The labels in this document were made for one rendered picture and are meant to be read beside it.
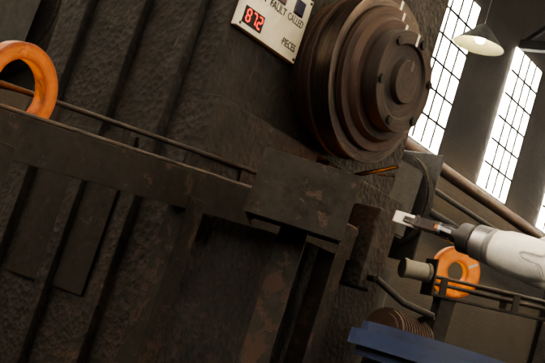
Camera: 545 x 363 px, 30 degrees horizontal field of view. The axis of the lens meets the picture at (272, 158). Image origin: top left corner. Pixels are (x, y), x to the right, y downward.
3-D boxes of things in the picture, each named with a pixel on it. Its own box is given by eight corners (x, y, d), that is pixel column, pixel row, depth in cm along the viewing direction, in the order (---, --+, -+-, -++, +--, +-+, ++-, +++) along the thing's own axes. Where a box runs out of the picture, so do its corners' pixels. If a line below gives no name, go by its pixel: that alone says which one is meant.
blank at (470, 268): (438, 305, 304) (444, 306, 300) (422, 256, 303) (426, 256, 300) (482, 287, 308) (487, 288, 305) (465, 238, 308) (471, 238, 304)
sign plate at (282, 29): (230, 23, 253) (252, -43, 256) (288, 63, 273) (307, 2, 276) (237, 23, 251) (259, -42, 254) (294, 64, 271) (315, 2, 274)
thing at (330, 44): (288, 126, 263) (341, -39, 270) (375, 181, 299) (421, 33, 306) (307, 130, 259) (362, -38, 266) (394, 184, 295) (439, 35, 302)
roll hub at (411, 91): (349, 110, 265) (380, 11, 269) (399, 144, 286) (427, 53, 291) (367, 113, 261) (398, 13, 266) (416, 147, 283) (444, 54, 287)
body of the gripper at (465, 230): (461, 251, 245) (430, 241, 251) (476, 259, 251) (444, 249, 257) (473, 222, 246) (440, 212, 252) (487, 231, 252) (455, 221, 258)
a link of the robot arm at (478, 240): (495, 270, 248) (474, 262, 252) (508, 235, 249) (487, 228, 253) (480, 261, 241) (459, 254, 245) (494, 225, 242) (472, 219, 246)
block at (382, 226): (327, 279, 293) (351, 200, 296) (341, 285, 299) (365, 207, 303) (358, 288, 286) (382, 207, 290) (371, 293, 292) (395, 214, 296)
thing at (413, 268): (396, 276, 301) (399, 257, 302) (422, 283, 304) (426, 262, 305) (404, 277, 296) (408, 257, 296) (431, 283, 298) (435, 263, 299)
